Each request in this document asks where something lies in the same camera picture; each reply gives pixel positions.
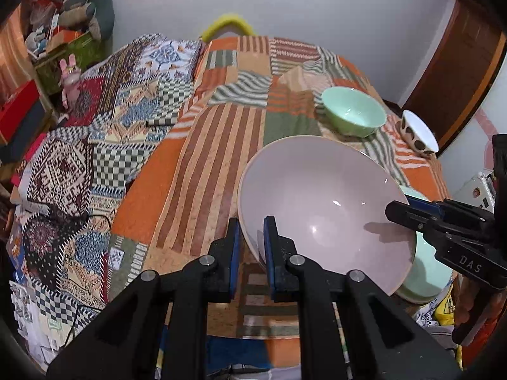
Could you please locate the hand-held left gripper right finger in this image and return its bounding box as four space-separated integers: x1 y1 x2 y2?
263 216 464 380

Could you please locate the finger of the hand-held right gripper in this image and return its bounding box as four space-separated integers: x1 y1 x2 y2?
404 197 497 223
385 200 450 235

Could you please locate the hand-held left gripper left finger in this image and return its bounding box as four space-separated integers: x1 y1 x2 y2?
47 218 242 380

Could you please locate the mint green plate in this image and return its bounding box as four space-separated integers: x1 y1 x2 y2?
396 185 456 302

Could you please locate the pale pink bowl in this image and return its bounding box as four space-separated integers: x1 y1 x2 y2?
237 135 416 297

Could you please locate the white printed object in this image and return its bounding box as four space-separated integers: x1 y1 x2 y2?
455 172 496 210

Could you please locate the yellow cartoon print cloth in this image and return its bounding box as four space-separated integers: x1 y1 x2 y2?
414 285 462 327

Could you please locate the white sliding wardrobe door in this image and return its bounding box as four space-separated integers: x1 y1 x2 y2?
440 35 507 202

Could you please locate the white bowl with dark spots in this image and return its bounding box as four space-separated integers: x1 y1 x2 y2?
400 110 440 156

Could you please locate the blue cloth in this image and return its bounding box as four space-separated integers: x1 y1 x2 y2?
206 334 274 371

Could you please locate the striped orange patchwork blanket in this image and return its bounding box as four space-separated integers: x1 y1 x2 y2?
111 35 460 369

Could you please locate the mint green bowl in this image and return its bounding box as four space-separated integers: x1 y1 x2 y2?
320 86 387 138

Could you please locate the brown wooden door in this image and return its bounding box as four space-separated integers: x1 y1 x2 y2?
400 0 507 159

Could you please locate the patterned patchwork quilt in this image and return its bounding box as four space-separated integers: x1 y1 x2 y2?
8 34 202 361

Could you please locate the pink rabbit toy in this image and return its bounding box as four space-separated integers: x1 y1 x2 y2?
59 55 84 107

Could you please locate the dark box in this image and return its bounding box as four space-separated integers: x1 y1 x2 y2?
0 101 46 163

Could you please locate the green storage box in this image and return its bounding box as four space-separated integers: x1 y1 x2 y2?
34 32 107 92

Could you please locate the red box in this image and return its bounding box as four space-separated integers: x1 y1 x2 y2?
0 81 40 143

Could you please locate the grey plush toy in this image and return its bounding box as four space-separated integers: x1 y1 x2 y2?
59 0 115 40

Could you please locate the pile of assorted clutter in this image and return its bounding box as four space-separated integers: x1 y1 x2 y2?
24 0 76 54

